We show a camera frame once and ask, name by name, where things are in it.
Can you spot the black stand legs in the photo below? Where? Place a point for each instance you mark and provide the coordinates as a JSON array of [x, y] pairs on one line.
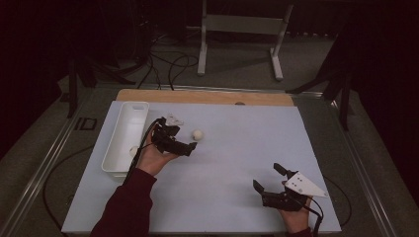
[[344, 105], [72, 92]]

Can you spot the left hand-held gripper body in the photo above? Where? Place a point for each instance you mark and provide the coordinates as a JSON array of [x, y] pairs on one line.
[[166, 140]]

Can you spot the pale table cover sheet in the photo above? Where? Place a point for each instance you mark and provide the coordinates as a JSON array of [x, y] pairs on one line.
[[230, 184]]

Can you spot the white metal stand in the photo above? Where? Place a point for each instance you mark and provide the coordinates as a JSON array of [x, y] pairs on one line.
[[243, 24]]

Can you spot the metal floor rail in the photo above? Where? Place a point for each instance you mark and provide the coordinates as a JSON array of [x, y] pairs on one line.
[[39, 171], [365, 177], [204, 87]]

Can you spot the white ball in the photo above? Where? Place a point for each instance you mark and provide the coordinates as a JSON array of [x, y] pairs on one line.
[[133, 150], [197, 135]]

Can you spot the white plastic bin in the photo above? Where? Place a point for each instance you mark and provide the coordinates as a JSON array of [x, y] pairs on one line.
[[126, 131]]

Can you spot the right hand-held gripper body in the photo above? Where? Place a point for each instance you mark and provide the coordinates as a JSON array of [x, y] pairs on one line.
[[281, 200]]

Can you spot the person's right hand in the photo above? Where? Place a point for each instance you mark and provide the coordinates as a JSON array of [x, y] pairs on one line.
[[296, 219]]

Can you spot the person's left hand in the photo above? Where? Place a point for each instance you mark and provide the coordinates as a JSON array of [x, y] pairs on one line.
[[151, 161]]

